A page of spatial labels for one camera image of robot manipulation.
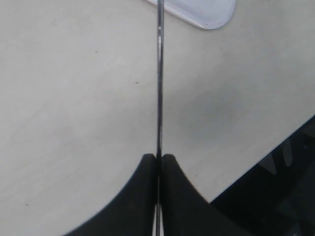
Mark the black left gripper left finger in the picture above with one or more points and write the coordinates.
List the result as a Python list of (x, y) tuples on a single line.
[(132, 211)]

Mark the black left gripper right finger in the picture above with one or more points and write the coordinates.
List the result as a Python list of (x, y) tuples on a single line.
[(184, 211)]

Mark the thin metal skewer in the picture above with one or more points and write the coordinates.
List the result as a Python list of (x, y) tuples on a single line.
[(160, 42)]

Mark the white rectangular plastic tray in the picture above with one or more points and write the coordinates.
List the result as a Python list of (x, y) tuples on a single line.
[(203, 14)]

